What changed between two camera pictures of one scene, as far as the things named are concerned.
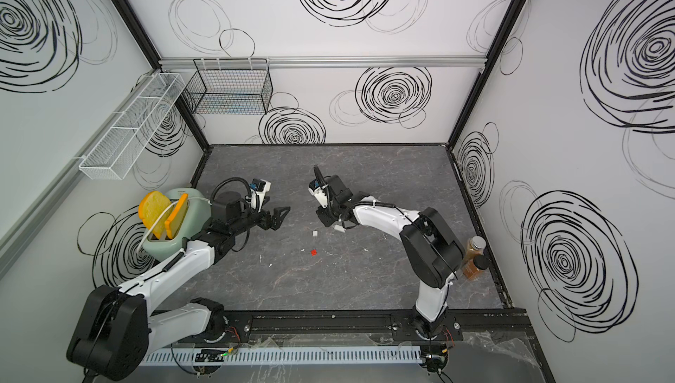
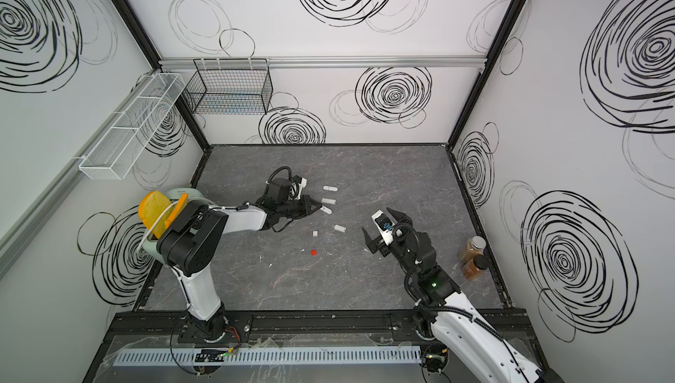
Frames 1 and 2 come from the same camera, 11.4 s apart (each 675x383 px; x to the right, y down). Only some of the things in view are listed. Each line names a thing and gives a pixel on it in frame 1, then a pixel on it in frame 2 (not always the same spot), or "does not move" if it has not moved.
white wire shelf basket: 114,154 does not move
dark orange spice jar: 473,267 does not move
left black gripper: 276,221 -> 308,212
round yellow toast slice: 152,205 does not move
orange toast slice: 173,222 does not move
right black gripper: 325,220 -> 374,245
